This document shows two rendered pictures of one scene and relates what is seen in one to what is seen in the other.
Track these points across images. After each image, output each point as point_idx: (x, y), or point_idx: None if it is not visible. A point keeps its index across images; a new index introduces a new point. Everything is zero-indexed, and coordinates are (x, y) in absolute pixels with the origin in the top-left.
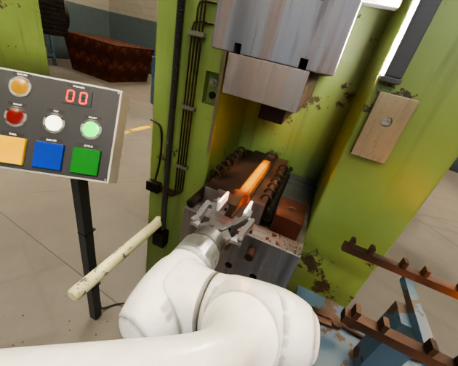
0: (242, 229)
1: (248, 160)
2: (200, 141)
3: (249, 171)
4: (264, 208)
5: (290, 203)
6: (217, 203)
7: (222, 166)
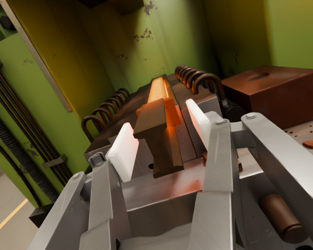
0: (302, 175)
1: (137, 93)
2: (47, 104)
3: (145, 96)
4: (217, 103)
5: (241, 77)
6: (107, 162)
7: (99, 110)
